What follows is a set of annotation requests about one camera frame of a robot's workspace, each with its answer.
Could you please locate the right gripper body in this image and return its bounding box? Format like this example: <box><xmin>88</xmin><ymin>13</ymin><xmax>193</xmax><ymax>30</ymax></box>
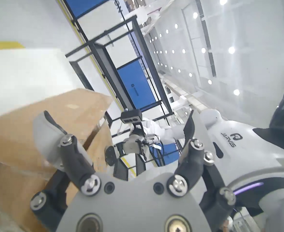
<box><xmin>122</xmin><ymin>133</ymin><xmax>148</xmax><ymax>157</ymax></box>

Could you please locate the robot body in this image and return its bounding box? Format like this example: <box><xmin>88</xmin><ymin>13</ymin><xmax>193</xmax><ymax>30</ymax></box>
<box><xmin>201</xmin><ymin>77</ymin><xmax>284</xmax><ymax>232</ymax></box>

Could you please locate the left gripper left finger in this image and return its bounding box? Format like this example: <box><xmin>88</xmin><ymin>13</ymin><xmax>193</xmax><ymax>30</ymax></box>
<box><xmin>30</xmin><ymin>111</ymin><xmax>101</xmax><ymax>218</ymax></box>

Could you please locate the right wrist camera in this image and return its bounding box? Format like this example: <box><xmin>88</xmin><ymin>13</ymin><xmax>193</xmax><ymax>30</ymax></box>
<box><xmin>120</xmin><ymin>109</ymin><xmax>145</xmax><ymax>137</ymax></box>

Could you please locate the large brown cardboard carton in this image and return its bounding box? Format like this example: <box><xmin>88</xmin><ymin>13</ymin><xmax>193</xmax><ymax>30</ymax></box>
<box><xmin>0</xmin><ymin>88</ymin><xmax>115</xmax><ymax>232</ymax></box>

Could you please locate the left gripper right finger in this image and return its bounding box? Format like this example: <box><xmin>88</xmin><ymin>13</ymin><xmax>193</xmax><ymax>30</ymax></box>
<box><xmin>167</xmin><ymin>109</ymin><xmax>237</xmax><ymax>221</ymax></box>

